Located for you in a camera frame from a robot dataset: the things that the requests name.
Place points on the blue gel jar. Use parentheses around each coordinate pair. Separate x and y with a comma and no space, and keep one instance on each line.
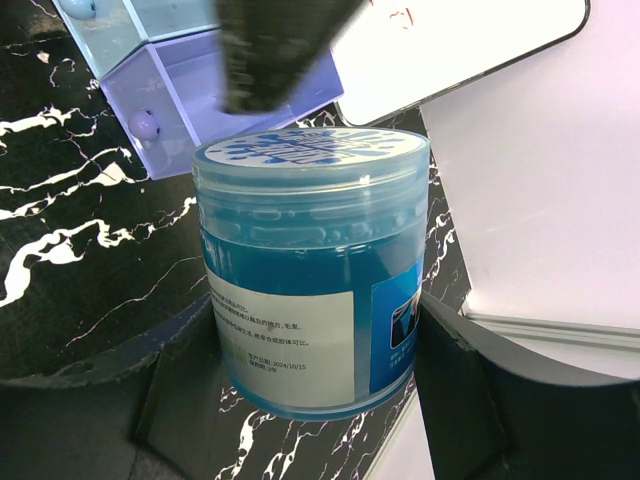
(314,243)

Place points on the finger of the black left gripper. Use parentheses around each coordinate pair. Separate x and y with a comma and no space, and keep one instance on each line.
(270,45)

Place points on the white dry-erase board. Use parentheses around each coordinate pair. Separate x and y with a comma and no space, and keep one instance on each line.
(395,54)

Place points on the purple bin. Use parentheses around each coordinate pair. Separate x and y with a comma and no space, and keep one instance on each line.
(168,97)

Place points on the light blue bin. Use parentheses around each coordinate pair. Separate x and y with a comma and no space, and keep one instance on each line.
(108,31)

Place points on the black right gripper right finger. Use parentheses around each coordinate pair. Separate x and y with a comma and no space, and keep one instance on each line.
(493,409)

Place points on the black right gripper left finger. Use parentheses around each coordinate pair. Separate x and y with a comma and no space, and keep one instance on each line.
(156,393)

